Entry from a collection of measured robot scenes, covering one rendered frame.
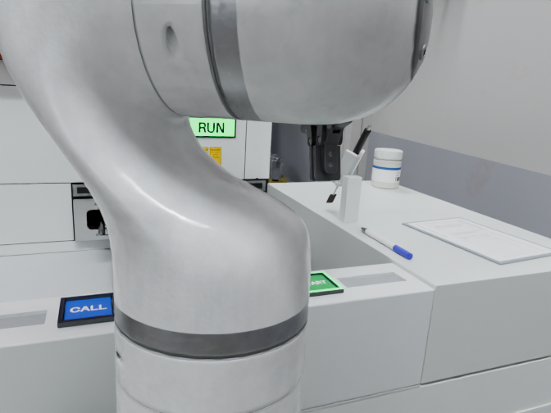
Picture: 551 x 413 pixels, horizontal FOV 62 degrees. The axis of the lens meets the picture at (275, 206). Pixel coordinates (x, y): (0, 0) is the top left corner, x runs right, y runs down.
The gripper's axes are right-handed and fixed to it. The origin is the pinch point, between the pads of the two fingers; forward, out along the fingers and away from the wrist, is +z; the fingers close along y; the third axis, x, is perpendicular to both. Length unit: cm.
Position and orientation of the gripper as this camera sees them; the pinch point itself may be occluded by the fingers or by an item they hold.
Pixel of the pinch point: (325, 163)
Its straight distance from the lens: 53.6
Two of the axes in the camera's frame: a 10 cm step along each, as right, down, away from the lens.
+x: 9.3, -0.4, 3.6
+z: 0.2, 10.0, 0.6
